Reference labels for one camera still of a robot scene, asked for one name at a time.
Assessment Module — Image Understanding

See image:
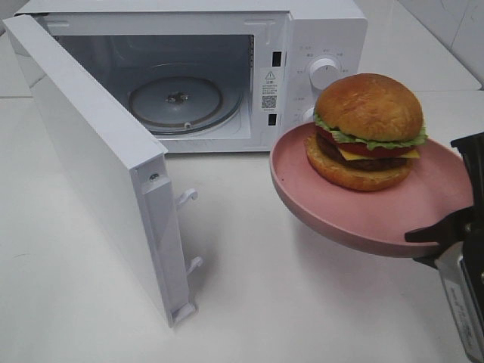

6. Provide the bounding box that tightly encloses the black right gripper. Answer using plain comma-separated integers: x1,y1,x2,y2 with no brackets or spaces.
404,132,484,288

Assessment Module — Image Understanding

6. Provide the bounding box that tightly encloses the pink round plate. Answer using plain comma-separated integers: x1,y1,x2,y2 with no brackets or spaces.
269,123,473,257

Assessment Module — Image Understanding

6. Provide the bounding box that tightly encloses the toy burger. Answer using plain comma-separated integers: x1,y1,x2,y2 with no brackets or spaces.
304,73,427,191

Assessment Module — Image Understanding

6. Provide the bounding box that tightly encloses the white microwave knob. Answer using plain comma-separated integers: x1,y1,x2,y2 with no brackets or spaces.
307,56,340,90
302,107,315,123

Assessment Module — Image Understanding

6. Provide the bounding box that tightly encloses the white microwave door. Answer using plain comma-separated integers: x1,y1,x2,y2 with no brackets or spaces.
5,15,203,326

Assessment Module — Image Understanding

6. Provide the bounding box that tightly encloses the white warning label sticker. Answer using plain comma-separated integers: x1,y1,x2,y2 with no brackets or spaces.
259,67,281,112

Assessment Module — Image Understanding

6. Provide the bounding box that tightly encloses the white microwave oven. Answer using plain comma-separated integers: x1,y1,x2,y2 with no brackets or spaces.
13,1,368,154

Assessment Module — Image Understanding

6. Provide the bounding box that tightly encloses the glass microwave turntable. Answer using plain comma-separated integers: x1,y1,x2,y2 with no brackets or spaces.
129,76,243,135

